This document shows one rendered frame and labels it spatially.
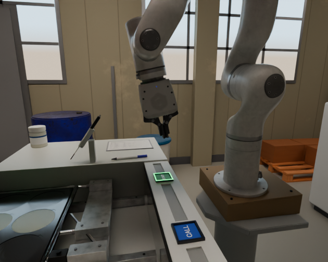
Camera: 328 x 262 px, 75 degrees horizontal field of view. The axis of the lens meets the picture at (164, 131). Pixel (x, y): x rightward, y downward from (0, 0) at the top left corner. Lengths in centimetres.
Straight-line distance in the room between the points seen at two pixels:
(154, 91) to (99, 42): 255
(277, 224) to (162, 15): 69
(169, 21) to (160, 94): 19
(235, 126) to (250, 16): 32
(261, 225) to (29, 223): 67
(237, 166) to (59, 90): 273
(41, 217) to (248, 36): 78
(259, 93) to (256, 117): 9
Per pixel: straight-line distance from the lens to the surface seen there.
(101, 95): 308
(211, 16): 325
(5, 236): 69
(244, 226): 77
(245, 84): 67
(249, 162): 77
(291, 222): 85
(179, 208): 56
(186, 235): 47
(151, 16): 53
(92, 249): 55
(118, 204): 82
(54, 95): 320
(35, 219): 71
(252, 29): 73
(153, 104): 60
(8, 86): 334
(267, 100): 67
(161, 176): 70
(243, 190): 81
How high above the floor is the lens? 126
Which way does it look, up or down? 13 degrees down
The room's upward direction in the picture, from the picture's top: straight up
